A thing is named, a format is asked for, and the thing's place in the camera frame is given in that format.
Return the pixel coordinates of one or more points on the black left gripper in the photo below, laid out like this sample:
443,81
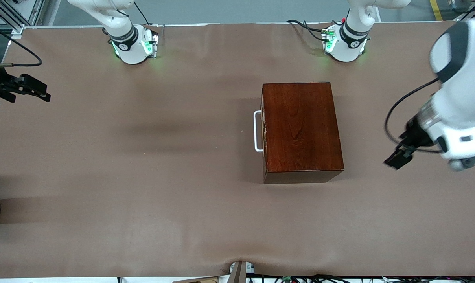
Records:
413,135

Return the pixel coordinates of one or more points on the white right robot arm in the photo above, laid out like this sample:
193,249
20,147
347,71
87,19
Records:
127,47

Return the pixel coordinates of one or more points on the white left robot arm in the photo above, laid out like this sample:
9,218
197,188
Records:
457,98

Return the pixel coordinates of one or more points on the dark wood drawer cabinet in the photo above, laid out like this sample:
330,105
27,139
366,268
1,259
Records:
300,125

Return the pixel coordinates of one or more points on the brown table cover sheet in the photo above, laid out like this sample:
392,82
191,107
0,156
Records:
143,177

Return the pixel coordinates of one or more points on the yellow floor tape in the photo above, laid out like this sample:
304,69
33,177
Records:
436,10

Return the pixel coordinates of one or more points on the aluminium frame rail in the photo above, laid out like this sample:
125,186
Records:
17,15

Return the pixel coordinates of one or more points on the metal table edge bracket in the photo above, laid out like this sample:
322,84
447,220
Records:
239,272

